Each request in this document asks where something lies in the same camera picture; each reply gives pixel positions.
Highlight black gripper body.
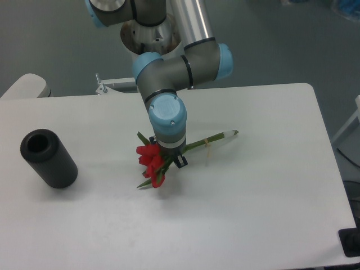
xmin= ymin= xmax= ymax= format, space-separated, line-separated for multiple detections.
xmin=149 ymin=136 xmax=186 ymax=158

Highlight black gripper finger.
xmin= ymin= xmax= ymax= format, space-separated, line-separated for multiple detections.
xmin=174 ymin=155 xmax=187 ymax=168

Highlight red tulip bouquet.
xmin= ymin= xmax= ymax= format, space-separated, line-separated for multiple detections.
xmin=136 ymin=129 xmax=239 ymax=188

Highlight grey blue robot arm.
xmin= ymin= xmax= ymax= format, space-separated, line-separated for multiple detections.
xmin=85 ymin=1 xmax=233 ymax=168

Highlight black ribbed cylinder vase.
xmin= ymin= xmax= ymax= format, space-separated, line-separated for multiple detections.
xmin=20 ymin=129 xmax=78 ymax=189

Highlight white rounded side table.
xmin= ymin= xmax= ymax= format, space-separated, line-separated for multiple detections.
xmin=1 ymin=73 xmax=51 ymax=101

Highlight black device at corner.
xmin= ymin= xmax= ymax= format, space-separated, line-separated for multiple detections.
xmin=338 ymin=228 xmax=359 ymax=258

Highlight blue bag top right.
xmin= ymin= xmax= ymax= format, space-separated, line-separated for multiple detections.
xmin=331 ymin=0 xmax=359 ymax=22

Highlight white pedestal base frame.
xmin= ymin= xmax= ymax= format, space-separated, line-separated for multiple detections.
xmin=95 ymin=73 xmax=138 ymax=95

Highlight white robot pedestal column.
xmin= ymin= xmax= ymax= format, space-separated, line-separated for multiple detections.
xmin=120 ymin=13 xmax=184 ymax=61

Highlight black floor cable right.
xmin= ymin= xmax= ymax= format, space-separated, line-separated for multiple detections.
xmin=336 ymin=147 xmax=360 ymax=167

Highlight white frame at right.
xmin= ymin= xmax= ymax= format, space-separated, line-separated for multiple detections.
xmin=330 ymin=96 xmax=359 ymax=147

